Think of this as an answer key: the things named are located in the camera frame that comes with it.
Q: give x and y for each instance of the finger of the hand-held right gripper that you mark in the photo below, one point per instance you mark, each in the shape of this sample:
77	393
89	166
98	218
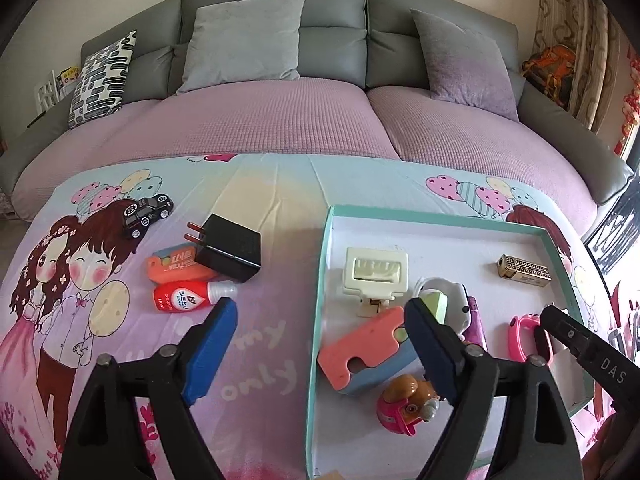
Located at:
590	350

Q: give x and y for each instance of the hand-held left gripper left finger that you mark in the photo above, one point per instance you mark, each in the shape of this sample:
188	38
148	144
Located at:
210	355

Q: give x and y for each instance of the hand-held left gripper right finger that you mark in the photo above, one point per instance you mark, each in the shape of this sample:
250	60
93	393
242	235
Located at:
432	355

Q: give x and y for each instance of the purple plastic strip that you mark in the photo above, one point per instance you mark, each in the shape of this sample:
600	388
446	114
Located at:
476	325

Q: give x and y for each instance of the pink puppy toy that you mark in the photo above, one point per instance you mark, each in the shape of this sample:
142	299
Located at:
400	405

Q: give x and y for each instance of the white round toy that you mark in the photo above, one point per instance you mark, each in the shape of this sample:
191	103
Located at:
455	295

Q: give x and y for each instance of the red white tube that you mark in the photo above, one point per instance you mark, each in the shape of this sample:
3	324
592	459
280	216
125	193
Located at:
180	297

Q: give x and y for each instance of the coral blue box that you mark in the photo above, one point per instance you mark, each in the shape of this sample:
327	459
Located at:
360	350

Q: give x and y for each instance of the orange plastic case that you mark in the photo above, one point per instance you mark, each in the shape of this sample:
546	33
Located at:
170	262

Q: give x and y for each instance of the white plastic clip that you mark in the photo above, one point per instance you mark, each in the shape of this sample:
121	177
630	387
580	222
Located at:
375	270

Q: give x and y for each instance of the gold lighter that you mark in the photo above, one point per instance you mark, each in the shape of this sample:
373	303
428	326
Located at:
525	269

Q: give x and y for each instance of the black charger plug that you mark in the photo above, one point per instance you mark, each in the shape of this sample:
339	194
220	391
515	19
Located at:
230	250

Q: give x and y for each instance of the teal white box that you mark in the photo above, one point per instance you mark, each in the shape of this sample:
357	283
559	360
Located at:
450	240

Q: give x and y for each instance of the black white patterned fabric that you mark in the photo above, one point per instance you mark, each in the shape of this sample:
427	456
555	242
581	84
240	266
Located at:
615	235

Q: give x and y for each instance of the printed cartoon blanket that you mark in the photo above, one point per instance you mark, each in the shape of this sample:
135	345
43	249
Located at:
280	220

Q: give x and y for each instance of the black toy car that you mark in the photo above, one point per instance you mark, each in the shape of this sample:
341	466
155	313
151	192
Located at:
145	215

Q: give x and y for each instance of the purple sofa cover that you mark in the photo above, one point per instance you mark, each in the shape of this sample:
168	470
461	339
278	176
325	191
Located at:
250	120
475	135

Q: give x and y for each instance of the orange bag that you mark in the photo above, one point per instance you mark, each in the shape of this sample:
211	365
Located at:
550	72

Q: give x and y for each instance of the purple grey cushion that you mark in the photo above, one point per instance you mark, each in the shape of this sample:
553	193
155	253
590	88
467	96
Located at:
465	65

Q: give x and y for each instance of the black white patterned cushion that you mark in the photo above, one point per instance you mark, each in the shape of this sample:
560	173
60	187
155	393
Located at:
100	80

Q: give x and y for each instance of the white rack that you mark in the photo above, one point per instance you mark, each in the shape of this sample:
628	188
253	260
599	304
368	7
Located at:
47	90

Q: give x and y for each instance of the light grey cushion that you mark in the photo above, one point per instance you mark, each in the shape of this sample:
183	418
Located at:
240	45

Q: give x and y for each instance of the yellow book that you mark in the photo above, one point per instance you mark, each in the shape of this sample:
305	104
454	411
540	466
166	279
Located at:
69	75

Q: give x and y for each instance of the beige patterned curtain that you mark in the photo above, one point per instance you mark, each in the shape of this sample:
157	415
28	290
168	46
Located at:
580	20

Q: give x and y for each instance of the grey leather sofa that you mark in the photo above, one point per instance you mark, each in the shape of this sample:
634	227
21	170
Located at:
340	5

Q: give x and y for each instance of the red wall decoration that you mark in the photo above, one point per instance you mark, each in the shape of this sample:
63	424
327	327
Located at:
631	125

